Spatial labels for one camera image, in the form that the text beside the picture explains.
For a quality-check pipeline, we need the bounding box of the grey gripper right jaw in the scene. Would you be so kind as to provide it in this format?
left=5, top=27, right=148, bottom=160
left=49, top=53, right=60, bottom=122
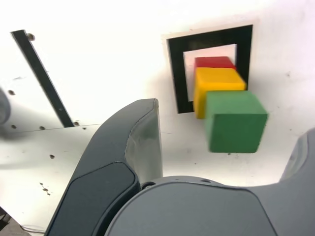
left=103, top=127, right=315, bottom=236

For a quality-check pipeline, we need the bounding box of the yellow cube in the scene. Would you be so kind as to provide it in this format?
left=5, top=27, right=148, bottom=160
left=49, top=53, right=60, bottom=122
left=192, top=67, right=247, bottom=120

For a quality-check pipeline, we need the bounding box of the black tape square outline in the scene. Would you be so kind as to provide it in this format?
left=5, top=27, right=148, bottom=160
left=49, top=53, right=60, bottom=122
left=160, top=19, right=261, bottom=115

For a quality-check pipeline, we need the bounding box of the red cube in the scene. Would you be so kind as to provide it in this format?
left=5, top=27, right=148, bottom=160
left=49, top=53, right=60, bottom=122
left=194, top=56, right=238, bottom=71

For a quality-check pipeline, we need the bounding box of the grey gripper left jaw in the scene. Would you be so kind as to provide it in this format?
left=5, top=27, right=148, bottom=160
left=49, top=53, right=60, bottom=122
left=45, top=97, right=164, bottom=236

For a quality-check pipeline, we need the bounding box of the black tape strip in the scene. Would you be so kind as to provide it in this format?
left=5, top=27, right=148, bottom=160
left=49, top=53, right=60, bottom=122
left=10, top=29, right=76, bottom=129

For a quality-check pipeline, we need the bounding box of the green cube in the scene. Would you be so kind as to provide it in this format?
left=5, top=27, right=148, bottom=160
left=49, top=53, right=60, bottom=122
left=203, top=90, right=269, bottom=155

